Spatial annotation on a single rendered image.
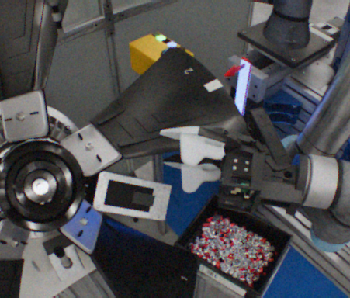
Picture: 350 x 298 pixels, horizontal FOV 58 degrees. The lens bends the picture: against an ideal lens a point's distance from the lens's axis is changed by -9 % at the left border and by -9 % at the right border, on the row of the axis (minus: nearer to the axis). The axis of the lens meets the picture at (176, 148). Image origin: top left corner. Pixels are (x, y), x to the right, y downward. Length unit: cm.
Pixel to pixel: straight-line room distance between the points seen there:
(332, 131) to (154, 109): 29
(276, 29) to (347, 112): 55
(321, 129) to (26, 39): 46
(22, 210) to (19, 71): 19
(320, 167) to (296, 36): 63
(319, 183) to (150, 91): 31
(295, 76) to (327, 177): 67
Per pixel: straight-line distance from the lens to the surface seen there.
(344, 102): 54
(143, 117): 54
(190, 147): 46
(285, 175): 49
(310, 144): 58
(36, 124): 48
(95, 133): 54
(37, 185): 44
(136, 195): 64
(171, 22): 151
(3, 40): 52
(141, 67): 95
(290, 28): 104
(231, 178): 46
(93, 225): 54
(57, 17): 38
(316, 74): 115
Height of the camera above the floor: 156
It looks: 49 degrees down
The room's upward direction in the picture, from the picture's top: straight up
